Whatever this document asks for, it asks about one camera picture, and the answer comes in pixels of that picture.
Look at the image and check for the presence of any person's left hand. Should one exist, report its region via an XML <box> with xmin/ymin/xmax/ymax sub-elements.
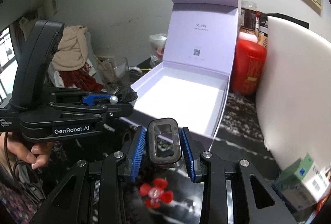
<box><xmin>1</xmin><ymin>133</ymin><xmax>55</xmax><ymax>170</ymax></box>

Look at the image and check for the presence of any green white small carton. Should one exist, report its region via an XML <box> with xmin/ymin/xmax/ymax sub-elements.
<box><xmin>273</xmin><ymin>154</ymin><xmax>330</xmax><ymax>212</ymax></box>

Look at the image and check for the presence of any pink bottle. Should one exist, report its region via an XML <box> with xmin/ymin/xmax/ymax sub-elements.
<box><xmin>237</xmin><ymin>28</ymin><xmax>258</xmax><ymax>43</ymax></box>

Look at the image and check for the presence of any red flower hair clip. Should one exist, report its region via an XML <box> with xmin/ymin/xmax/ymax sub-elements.
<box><xmin>139</xmin><ymin>178</ymin><xmax>174</xmax><ymax>209</ymax></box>

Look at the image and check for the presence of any white lavender gift box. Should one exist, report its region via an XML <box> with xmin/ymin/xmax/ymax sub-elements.
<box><xmin>127</xmin><ymin>0</ymin><xmax>239</xmax><ymax>150</ymax></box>

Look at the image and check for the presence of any beige fleece blanket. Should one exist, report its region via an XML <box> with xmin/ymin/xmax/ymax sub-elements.
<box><xmin>52</xmin><ymin>25</ymin><xmax>88</xmax><ymax>72</ymax></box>

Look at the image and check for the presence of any clear glass mug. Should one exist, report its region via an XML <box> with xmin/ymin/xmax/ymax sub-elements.
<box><xmin>98</xmin><ymin>56</ymin><xmax>143</xmax><ymax>91</ymax></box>

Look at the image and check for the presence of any black snack pouch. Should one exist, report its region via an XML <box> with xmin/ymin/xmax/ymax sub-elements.
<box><xmin>254</xmin><ymin>12</ymin><xmax>310</xmax><ymax>49</ymax></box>

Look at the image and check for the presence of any plastic cup in bag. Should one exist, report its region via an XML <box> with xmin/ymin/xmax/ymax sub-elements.
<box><xmin>149</xmin><ymin>33</ymin><xmax>167</xmax><ymax>68</ymax></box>

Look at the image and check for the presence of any brown-label clear jar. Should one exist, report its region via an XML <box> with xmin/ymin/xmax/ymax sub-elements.
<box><xmin>241</xmin><ymin>0</ymin><xmax>257</xmax><ymax>30</ymax></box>

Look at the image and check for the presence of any red plastic canister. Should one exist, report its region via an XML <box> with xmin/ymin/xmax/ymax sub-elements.
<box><xmin>231</xmin><ymin>40</ymin><xmax>267</xmax><ymax>95</ymax></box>

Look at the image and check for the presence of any red plaid scarf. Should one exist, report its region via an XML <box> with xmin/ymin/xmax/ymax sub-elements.
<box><xmin>59</xmin><ymin>63</ymin><xmax>104</xmax><ymax>93</ymax></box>

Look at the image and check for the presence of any white foam board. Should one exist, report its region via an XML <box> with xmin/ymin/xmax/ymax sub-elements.
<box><xmin>256</xmin><ymin>16</ymin><xmax>330</xmax><ymax>180</ymax></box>

